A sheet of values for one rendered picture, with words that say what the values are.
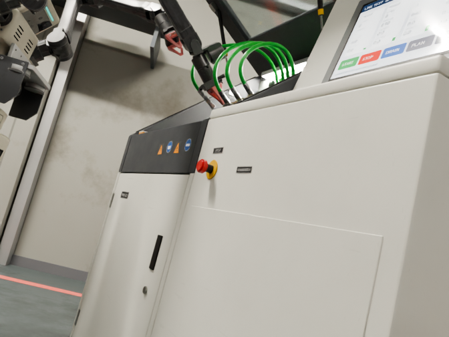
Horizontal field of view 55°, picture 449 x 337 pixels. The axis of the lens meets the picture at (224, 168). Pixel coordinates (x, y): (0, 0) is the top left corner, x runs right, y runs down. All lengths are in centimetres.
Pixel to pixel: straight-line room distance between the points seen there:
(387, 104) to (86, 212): 333
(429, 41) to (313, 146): 43
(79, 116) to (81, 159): 38
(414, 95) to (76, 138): 344
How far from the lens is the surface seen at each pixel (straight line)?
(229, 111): 115
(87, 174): 389
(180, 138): 137
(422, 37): 117
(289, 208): 83
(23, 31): 181
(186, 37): 166
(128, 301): 142
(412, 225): 66
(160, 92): 399
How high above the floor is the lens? 64
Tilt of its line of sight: 9 degrees up
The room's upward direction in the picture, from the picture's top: 14 degrees clockwise
